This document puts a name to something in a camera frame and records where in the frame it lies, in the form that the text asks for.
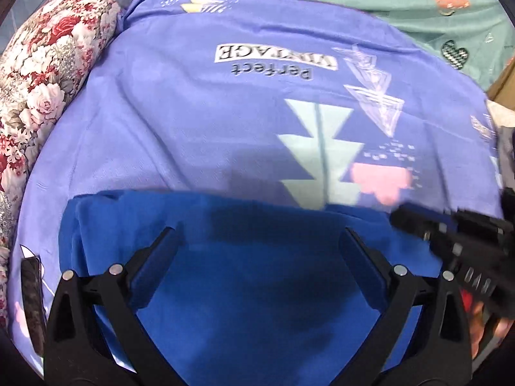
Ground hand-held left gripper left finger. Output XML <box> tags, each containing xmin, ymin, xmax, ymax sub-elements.
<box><xmin>43</xmin><ymin>227</ymin><xmax>190</xmax><ymax>386</ymax></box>

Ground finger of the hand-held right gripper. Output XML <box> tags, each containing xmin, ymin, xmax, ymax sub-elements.
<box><xmin>389</xmin><ymin>203</ymin><xmax>457</xmax><ymax>243</ymax></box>

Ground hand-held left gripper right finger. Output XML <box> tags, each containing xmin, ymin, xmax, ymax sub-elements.
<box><xmin>339</xmin><ymin>227</ymin><xmax>472</xmax><ymax>386</ymax></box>

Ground blue and red pants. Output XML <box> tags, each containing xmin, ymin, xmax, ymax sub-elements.
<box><xmin>59</xmin><ymin>189</ymin><xmax>445</xmax><ymax>386</ymax></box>

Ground person's right hand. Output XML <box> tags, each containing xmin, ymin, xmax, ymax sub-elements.
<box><xmin>469</xmin><ymin>301</ymin><xmax>513</xmax><ymax>360</ymax></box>

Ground grey garment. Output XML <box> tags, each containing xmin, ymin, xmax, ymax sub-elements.
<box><xmin>497</xmin><ymin>126</ymin><xmax>515</xmax><ymax>188</ymax></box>

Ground black smartphone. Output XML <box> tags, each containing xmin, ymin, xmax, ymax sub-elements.
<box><xmin>20</xmin><ymin>255</ymin><xmax>46</xmax><ymax>358</ymax></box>

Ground white cloth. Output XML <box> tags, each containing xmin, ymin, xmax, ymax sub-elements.
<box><xmin>487</xmin><ymin>100</ymin><xmax>515</xmax><ymax>137</ymax></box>

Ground purple printed blanket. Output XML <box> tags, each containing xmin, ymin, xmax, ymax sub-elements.
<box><xmin>7</xmin><ymin>0</ymin><xmax>505</xmax><ymax>371</ymax></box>

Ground floral pillow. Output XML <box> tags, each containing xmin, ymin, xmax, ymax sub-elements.
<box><xmin>0</xmin><ymin>0</ymin><xmax>122</xmax><ymax>328</ymax></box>

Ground wooden bed frame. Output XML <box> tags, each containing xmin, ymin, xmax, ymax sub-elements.
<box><xmin>486</xmin><ymin>62</ymin><xmax>515</xmax><ymax>110</ymax></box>

